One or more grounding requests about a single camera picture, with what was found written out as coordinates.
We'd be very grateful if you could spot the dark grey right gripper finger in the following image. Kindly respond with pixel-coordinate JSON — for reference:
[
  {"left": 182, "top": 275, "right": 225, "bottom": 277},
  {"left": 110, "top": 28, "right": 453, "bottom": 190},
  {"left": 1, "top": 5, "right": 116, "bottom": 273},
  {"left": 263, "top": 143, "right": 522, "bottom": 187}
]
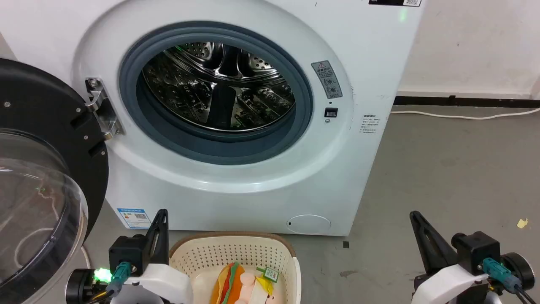
[{"left": 410, "top": 210, "right": 459, "bottom": 275}]

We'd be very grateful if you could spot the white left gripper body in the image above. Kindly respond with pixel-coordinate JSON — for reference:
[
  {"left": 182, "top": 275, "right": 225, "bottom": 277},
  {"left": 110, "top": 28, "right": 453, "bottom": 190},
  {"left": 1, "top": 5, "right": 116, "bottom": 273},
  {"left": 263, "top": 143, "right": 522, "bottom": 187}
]
[{"left": 110, "top": 263, "right": 195, "bottom": 304}]

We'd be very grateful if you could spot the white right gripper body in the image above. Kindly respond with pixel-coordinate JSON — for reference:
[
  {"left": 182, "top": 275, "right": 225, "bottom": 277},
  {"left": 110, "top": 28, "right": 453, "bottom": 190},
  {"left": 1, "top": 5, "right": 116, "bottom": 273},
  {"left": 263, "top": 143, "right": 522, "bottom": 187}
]
[{"left": 412, "top": 263, "right": 491, "bottom": 304}]

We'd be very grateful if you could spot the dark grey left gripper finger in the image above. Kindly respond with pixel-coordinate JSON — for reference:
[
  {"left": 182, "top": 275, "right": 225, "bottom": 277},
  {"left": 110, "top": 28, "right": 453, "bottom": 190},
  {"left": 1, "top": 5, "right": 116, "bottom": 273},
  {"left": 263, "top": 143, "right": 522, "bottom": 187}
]
[{"left": 145, "top": 209, "right": 170, "bottom": 266}]

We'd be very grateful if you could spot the white front-load washing machine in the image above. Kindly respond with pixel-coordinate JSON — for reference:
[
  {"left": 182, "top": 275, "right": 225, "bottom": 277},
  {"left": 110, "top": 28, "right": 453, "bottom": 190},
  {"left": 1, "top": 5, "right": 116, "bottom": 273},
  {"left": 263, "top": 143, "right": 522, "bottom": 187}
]
[{"left": 0, "top": 0, "right": 425, "bottom": 237}]

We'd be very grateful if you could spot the blue energy label sticker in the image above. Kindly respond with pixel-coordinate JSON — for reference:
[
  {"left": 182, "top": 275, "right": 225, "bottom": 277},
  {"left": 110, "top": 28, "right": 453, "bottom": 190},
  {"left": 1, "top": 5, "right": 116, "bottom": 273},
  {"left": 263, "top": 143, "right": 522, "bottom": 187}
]
[{"left": 117, "top": 207, "right": 153, "bottom": 230}]

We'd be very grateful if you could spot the cream perforated laundry basket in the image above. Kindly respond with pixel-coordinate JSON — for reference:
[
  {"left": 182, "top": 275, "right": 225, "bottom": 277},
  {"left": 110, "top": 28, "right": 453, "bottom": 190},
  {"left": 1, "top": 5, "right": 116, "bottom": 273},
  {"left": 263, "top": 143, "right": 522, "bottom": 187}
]
[{"left": 169, "top": 231, "right": 302, "bottom": 304}]

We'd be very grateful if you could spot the pink and yellow plush toy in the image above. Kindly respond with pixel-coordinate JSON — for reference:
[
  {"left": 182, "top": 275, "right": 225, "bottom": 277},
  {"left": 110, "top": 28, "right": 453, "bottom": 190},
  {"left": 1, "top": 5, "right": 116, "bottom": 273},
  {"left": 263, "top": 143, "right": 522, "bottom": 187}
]
[{"left": 235, "top": 271, "right": 275, "bottom": 304}]

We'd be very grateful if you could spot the grey rubber door gasket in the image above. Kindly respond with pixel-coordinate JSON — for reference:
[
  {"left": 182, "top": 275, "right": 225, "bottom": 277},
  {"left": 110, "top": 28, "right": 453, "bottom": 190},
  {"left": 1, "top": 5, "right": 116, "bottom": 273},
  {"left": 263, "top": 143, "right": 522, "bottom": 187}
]
[{"left": 119, "top": 21, "right": 314, "bottom": 166}]

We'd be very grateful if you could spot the round filter cover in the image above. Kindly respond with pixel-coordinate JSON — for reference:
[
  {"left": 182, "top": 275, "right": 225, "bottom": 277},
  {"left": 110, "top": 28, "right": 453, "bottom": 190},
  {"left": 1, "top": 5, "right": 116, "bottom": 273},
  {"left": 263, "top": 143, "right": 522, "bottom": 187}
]
[{"left": 288, "top": 214, "right": 332, "bottom": 235}]

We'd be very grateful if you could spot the small printed text sticker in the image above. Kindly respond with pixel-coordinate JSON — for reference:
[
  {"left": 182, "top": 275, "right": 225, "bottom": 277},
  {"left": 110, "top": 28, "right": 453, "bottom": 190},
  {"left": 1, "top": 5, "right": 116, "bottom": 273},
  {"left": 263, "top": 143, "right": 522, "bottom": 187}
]
[{"left": 360, "top": 114, "right": 381, "bottom": 135}]

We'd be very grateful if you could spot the metal door hinge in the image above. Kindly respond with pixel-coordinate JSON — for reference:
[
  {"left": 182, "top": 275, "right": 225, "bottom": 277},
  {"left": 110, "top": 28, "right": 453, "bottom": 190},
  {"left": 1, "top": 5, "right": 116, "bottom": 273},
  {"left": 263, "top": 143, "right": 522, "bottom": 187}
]
[{"left": 85, "top": 77, "right": 125, "bottom": 141}]

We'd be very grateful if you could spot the black baseboard strip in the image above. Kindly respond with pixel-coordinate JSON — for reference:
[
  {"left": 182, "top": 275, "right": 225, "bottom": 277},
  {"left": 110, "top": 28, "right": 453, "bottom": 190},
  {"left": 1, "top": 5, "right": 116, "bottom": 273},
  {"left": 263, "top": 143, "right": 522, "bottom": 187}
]
[{"left": 393, "top": 96, "right": 540, "bottom": 109}]

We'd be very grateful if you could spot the stainless steel drum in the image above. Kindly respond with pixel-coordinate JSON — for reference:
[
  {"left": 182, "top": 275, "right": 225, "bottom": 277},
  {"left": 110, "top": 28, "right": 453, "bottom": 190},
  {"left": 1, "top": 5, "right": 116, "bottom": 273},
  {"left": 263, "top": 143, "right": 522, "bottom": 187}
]
[{"left": 141, "top": 42, "right": 296, "bottom": 133}]

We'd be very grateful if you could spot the black round door with glass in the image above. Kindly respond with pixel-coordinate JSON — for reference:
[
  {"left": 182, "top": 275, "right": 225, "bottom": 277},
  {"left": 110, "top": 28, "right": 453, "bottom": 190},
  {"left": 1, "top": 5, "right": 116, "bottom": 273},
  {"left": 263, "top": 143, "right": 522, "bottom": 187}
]
[{"left": 0, "top": 57, "right": 110, "bottom": 304}]

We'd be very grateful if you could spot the grey warning sticker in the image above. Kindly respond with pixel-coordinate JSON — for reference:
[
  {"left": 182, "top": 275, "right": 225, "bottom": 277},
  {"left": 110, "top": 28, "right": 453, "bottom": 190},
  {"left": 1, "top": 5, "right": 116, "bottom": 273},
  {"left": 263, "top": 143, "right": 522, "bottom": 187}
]
[{"left": 311, "top": 60, "right": 343, "bottom": 100}]

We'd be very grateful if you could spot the teal plug left camera cable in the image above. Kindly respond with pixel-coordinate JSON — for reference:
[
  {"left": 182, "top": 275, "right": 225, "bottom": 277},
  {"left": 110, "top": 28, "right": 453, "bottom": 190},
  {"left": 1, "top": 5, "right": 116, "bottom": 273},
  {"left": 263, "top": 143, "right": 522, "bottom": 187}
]
[{"left": 86, "top": 261, "right": 132, "bottom": 304}]

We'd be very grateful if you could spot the teal plug camera cable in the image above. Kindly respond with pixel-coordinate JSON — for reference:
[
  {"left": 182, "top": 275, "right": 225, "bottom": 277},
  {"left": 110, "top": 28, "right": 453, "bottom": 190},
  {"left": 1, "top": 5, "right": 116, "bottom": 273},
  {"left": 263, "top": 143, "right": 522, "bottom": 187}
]
[
  {"left": 86, "top": 261, "right": 132, "bottom": 304},
  {"left": 482, "top": 258, "right": 540, "bottom": 304}
]

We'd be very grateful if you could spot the teal plug right camera cable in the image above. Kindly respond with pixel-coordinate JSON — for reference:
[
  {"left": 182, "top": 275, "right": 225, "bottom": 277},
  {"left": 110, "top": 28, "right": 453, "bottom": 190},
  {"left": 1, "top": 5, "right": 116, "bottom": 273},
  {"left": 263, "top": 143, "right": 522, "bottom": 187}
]
[{"left": 482, "top": 258, "right": 540, "bottom": 304}]

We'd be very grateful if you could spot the white floor cable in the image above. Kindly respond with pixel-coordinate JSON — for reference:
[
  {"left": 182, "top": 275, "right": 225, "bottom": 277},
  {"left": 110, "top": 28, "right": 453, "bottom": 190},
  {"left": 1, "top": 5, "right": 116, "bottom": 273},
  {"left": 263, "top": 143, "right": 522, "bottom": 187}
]
[{"left": 390, "top": 107, "right": 540, "bottom": 121}]

